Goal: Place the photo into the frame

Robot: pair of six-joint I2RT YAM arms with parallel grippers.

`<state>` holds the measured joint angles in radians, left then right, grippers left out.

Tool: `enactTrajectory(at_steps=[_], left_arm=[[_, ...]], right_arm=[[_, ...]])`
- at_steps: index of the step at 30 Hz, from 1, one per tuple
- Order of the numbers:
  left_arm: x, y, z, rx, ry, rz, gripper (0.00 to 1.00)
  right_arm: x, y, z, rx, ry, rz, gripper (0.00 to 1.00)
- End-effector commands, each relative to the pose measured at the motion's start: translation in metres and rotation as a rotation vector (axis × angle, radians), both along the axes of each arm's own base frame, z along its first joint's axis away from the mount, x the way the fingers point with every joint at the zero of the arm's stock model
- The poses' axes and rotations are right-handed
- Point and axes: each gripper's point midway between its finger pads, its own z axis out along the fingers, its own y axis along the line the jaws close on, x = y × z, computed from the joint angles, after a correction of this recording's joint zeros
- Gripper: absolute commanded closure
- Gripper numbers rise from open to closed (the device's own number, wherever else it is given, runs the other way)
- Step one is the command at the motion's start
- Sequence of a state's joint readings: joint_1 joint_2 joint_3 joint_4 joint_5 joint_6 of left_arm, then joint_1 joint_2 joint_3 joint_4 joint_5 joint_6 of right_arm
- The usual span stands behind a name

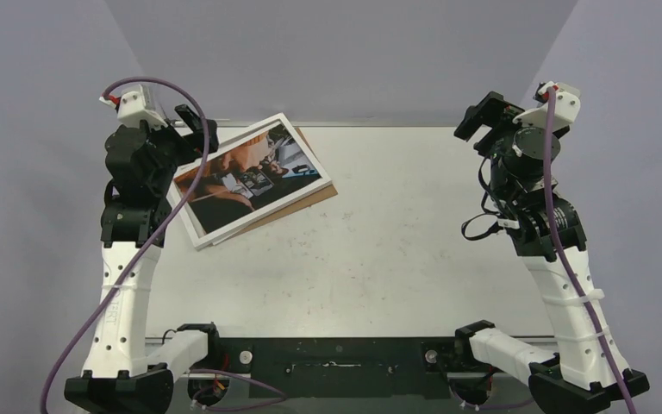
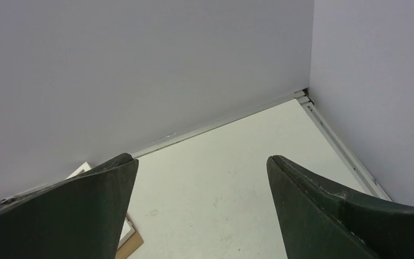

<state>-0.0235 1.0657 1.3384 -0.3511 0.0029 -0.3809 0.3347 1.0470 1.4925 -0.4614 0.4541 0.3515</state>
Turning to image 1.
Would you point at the printed colour photo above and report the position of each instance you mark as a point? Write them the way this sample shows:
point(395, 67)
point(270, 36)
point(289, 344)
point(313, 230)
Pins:
point(248, 178)

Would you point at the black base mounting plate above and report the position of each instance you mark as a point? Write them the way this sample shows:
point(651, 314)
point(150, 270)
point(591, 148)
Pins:
point(348, 367)

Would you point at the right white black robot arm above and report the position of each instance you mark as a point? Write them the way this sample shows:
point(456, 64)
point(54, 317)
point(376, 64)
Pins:
point(586, 373)

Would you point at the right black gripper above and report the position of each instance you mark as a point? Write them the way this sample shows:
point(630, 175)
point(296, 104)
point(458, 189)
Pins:
point(484, 116)

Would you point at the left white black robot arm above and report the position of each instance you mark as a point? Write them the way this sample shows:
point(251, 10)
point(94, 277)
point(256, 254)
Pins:
point(117, 376)

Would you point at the white wooden picture frame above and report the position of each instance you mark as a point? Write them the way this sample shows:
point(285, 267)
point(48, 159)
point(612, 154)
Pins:
point(186, 179)

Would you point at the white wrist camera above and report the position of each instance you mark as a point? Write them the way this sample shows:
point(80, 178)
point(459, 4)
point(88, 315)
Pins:
point(136, 104)
point(566, 103)

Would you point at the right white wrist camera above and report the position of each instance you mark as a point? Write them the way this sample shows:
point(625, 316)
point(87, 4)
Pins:
point(566, 103)

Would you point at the brown cardboard backing board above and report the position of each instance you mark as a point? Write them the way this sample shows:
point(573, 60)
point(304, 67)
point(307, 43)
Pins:
point(305, 200)

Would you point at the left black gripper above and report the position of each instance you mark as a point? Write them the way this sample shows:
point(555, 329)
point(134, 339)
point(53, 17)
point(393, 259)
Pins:
point(192, 144)

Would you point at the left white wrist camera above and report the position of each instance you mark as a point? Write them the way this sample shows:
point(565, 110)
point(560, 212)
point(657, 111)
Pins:
point(136, 104)

